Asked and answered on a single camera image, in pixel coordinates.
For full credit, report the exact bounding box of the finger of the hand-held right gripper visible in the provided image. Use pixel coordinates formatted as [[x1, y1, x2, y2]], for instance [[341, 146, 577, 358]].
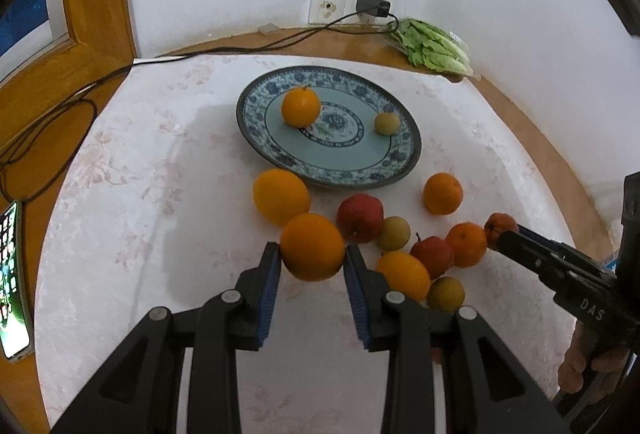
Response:
[[497, 231, 566, 287], [517, 225, 571, 255]]

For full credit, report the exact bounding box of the white floral tablecloth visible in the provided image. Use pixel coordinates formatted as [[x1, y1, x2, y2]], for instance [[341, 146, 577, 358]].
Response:
[[35, 54, 616, 434]]

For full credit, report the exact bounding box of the small red fruit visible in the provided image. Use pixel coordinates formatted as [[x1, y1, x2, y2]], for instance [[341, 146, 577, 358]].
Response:
[[484, 213, 520, 251]]

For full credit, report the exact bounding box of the black charger cable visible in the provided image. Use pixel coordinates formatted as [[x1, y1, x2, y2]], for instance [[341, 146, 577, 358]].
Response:
[[0, 11, 401, 209]]

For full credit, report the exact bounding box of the blue patterned plate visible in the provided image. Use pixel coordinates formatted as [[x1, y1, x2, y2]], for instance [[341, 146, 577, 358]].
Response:
[[236, 66, 422, 189]]

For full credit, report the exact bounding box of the person's right hand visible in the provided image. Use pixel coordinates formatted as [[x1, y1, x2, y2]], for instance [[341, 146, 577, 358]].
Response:
[[557, 318, 633, 396]]

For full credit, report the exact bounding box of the white wall socket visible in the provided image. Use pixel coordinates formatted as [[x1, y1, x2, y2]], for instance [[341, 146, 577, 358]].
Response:
[[346, 0, 398, 27], [308, 0, 347, 25]]

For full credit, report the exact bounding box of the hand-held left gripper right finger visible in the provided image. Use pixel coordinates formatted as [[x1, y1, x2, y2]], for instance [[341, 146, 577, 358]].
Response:
[[345, 244, 573, 434]]

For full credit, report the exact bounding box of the black charger plug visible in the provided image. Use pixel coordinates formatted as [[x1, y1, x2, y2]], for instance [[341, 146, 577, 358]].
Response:
[[356, 0, 392, 18]]

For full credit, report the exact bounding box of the large orange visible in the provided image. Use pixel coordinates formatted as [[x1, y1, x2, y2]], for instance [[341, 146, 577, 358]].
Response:
[[252, 169, 311, 227], [279, 213, 347, 282]]

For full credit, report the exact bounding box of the red apple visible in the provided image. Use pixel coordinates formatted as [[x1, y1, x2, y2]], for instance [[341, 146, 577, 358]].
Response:
[[336, 194, 385, 243], [410, 234, 455, 279]]

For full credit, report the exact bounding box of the small yellow fruit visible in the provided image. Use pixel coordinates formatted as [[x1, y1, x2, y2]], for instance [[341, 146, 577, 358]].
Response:
[[376, 216, 412, 251], [426, 276, 466, 313], [375, 112, 401, 136]]

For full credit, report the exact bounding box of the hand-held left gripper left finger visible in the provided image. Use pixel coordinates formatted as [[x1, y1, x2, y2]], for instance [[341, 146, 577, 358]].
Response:
[[50, 241, 281, 434]]

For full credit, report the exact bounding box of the bagged romaine lettuce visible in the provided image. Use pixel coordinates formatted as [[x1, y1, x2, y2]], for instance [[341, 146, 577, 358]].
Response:
[[387, 18, 473, 77]]

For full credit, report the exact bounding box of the smartphone with lit screen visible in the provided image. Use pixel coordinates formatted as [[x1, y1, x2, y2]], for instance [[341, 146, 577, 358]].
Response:
[[0, 200, 35, 360]]

